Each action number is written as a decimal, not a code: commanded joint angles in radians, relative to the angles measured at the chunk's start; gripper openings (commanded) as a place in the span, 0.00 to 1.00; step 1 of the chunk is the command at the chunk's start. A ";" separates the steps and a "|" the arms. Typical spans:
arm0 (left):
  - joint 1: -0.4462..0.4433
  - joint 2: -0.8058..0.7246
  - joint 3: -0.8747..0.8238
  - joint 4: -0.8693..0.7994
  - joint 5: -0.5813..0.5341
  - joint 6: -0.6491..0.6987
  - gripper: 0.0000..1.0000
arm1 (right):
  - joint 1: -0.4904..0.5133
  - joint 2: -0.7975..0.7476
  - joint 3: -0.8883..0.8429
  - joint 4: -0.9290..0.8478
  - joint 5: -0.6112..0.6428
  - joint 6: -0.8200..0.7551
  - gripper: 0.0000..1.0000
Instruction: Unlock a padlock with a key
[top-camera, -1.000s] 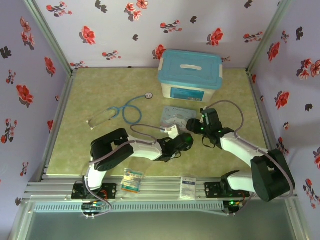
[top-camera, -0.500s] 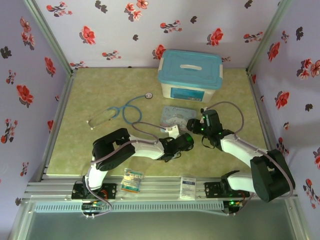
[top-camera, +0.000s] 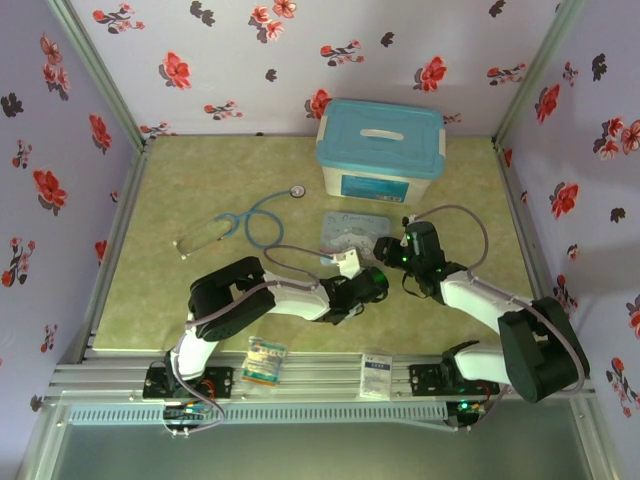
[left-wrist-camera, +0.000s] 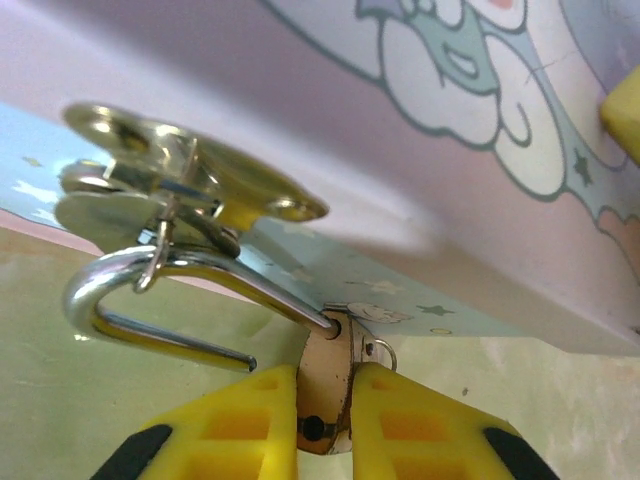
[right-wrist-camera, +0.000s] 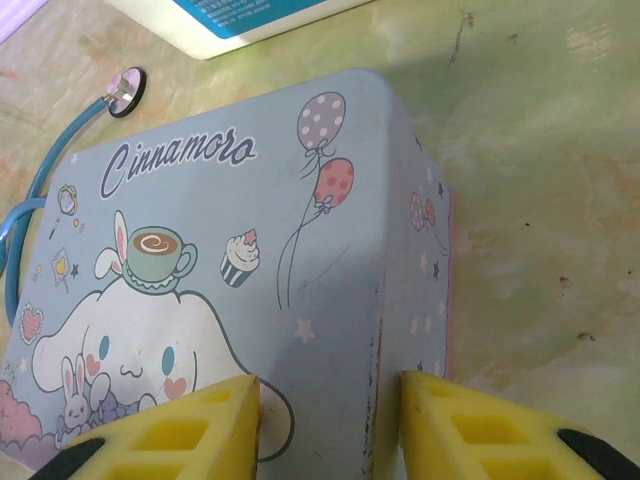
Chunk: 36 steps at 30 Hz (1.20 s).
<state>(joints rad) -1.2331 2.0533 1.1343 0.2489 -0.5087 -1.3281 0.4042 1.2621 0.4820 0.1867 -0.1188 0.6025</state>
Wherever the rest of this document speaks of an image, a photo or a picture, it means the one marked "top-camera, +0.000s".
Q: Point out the cartoon print tin box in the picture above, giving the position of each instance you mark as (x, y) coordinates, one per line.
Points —
(350, 230)

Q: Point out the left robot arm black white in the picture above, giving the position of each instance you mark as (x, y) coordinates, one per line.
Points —
(225, 295)

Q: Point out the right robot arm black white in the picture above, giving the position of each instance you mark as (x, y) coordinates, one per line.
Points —
(530, 345)

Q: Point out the white plastic packet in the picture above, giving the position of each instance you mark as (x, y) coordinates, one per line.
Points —
(376, 375)

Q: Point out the blue stethoscope with metal tubes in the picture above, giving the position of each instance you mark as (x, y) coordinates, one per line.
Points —
(263, 246)

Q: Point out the colourful plastic packet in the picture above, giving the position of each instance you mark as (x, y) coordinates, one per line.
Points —
(262, 360)

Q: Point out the white storage box blue lid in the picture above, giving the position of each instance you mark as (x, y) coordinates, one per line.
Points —
(380, 135)

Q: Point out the small circuit board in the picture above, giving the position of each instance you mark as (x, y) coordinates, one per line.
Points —
(470, 407)
(182, 412)

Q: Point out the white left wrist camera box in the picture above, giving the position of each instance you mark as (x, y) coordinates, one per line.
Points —
(347, 262)

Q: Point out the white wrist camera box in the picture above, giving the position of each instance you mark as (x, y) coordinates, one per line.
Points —
(411, 219)
(347, 262)

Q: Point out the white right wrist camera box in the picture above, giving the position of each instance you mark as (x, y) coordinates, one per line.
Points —
(411, 219)

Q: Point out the aluminium front rail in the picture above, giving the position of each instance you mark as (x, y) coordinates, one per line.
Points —
(320, 382)

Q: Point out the aluminium side rail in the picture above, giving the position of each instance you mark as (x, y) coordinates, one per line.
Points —
(525, 240)
(118, 240)

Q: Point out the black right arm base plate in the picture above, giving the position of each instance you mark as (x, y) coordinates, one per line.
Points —
(425, 382)

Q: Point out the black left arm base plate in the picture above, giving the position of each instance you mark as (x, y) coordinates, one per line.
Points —
(220, 382)

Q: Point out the aluminium frame corner post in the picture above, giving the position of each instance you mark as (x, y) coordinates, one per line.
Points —
(537, 70)
(97, 70)

